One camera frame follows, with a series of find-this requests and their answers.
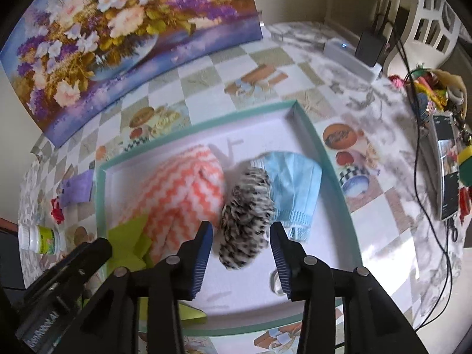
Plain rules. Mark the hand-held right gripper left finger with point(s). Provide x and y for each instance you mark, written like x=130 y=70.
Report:
x=201 y=261

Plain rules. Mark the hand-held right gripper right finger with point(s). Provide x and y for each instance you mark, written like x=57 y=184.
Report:
x=282 y=261

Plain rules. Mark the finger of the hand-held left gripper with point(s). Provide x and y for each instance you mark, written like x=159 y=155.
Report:
x=88 y=252

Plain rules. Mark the green cloth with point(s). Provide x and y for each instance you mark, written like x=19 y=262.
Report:
x=129 y=236

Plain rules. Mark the red pink scrunchie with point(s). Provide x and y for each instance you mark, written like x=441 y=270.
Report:
x=57 y=212

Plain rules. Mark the leopard print scrunchie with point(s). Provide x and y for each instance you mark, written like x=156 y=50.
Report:
x=243 y=210

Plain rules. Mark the purple packet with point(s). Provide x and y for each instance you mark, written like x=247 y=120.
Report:
x=79 y=188

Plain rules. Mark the orange zigzag towel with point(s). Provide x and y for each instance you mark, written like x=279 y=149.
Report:
x=177 y=191

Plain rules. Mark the blue face mask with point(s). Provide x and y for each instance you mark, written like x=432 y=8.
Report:
x=295 y=184

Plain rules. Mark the teal shallow cardboard box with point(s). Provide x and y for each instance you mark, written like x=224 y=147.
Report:
x=250 y=143

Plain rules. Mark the white bottle with green label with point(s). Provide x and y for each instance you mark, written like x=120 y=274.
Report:
x=44 y=239

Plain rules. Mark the dark cabinet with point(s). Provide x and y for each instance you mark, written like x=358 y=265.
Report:
x=9 y=258

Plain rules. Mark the smartphone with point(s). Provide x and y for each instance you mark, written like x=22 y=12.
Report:
x=446 y=162

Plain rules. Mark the yellow green sponge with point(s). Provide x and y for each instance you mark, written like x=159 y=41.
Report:
x=465 y=162

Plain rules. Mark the white power strip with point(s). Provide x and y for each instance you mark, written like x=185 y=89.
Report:
x=339 y=53

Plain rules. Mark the pile of colourful trinkets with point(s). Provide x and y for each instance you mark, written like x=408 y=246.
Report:
x=431 y=92

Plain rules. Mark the flower painting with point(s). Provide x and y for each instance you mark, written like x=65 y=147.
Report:
x=110 y=25

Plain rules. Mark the black power adapter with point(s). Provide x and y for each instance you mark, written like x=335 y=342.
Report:
x=368 y=46

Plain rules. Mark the white chair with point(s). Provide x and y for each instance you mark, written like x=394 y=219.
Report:
x=431 y=7

